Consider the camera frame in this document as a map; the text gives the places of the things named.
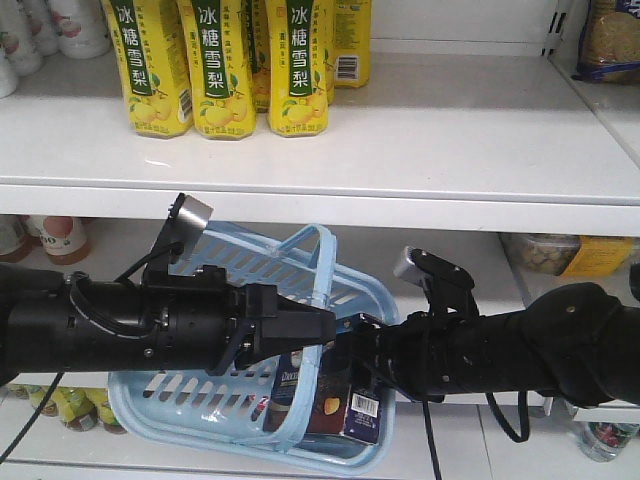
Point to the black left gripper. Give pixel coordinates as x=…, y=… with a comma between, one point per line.
x=203, y=322

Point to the round biscuit packet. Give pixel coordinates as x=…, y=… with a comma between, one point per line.
x=608, y=47

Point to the clear nut tub yellow label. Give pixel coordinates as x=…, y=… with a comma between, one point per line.
x=570, y=255

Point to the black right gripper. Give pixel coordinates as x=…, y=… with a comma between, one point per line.
x=409, y=357

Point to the white store shelving unit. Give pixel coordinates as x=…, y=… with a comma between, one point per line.
x=441, y=152

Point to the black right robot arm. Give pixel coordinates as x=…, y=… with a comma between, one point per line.
x=577, y=342

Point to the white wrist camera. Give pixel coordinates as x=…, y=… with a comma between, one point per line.
x=188, y=218
x=447, y=286

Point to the light blue plastic basket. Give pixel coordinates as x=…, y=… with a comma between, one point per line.
x=227, y=413

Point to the yellow pear drink bottle middle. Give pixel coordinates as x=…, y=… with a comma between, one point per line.
x=216, y=39

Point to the yellow pear drink bottle rear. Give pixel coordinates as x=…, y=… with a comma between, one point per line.
x=352, y=42

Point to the blue chocolate cookie box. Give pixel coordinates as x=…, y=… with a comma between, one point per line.
x=347, y=402

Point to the peach drink bottle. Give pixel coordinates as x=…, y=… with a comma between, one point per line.
x=63, y=238

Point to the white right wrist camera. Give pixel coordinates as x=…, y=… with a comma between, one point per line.
x=447, y=286

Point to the yellow pear drink bottle left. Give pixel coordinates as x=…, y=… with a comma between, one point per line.
x=153, y=67

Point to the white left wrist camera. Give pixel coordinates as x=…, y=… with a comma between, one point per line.
x=188, y=218

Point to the yellow pear drink bottle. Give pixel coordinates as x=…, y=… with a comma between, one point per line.
x=352, y=42
x=216, y=39
x=153, y=67
x=298, y=85

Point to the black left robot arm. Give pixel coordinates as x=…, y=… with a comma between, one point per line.
x=51, y=323

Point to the yellow pear drink bottle right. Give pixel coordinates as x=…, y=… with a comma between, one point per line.
x=298, y=85

